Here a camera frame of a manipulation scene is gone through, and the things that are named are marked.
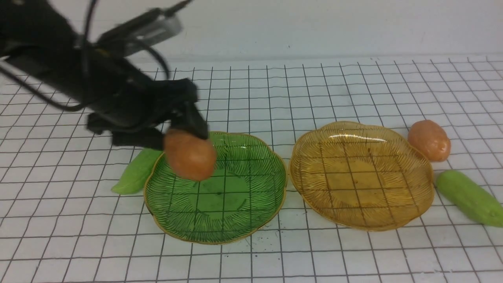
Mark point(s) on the amber glass plate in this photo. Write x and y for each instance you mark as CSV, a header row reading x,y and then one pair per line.
x,y
362,176

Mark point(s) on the brown potato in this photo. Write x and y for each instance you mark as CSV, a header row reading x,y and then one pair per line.
x,y
430,139
188,156

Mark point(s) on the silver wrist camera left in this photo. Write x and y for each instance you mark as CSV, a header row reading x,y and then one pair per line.
x,y
150,28

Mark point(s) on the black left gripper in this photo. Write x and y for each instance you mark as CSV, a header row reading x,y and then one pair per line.
x,y
129,104

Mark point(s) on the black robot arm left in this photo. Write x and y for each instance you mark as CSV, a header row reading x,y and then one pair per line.
x,y
38,40

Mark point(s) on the green cucumber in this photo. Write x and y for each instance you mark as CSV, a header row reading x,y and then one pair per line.
x,y
471,199
136,173

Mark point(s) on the green glass plate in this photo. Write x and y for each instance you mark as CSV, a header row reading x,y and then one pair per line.
x,y
245,192

